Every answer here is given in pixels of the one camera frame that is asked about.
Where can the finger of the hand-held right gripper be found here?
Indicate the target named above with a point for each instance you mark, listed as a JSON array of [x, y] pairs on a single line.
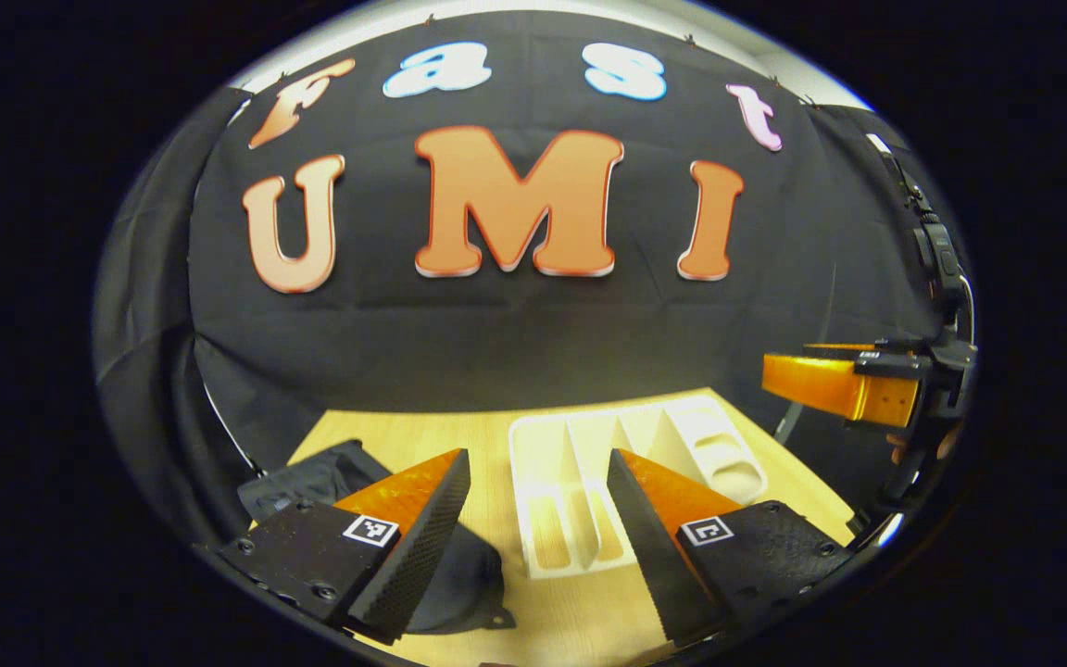
[[811, 380], [834, 349]]

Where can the white bookshelf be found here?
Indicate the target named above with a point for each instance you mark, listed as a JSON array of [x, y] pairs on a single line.
[[543, 463]]

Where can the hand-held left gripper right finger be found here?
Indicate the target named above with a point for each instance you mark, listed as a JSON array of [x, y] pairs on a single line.
[[649, 547]]

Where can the black schoolbag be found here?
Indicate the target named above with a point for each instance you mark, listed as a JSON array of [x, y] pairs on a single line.
[[311, 477]]

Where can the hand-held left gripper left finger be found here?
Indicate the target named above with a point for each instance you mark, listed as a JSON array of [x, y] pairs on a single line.
[[422, 547]]

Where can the black backdrop cloth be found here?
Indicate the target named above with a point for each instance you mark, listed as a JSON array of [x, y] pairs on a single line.
[[496, 333]]

